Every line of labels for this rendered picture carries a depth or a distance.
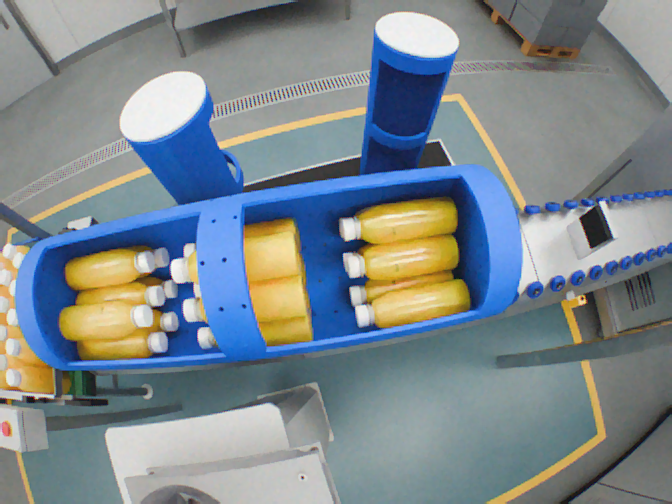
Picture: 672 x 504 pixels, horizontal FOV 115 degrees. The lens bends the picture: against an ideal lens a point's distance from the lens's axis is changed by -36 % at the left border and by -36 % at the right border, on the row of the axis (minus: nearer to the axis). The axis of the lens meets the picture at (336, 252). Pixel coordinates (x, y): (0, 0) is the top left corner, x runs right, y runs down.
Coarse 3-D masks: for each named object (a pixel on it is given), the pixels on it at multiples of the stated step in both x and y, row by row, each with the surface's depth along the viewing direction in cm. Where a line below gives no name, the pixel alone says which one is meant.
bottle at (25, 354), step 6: (18, 342) 51; (24, 342) 53; (24, 348) 52; (30, 348) 54; (18, 354) 50; (24, 354) 52; (30, 354) 53; (24, 360) 52; (30, 360) 53; (36, 360) 55; (48, 366) 60
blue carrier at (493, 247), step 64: (256, 192) 51; (320, 192) 49; (384, 192) 64; (448, 192) 67; (64, 256) 56; (320, 256) 70; (512, 256) 45; (256, 320) 45; (320, 320) 65; (448, 320) 50
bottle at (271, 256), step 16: (256, 240) 48; (272, 240) 48; (288, 240) 48; (192, 256) 48; (256, 256) 47; (272, 256) 47; (288, 256) 47; (192, 272) 47; (256, 272) 48; (272, 272) 48; (288, 272) 48
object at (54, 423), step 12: (144, 408) 115; (156, 408) 122; (168, 408) 132; (180, 408) 144; (48, 420) 59; (60, 420) 64; (72, 420) 69; (84, 420) 75; (96, 420) 80; (108, 420) 87; (120, 420) 94
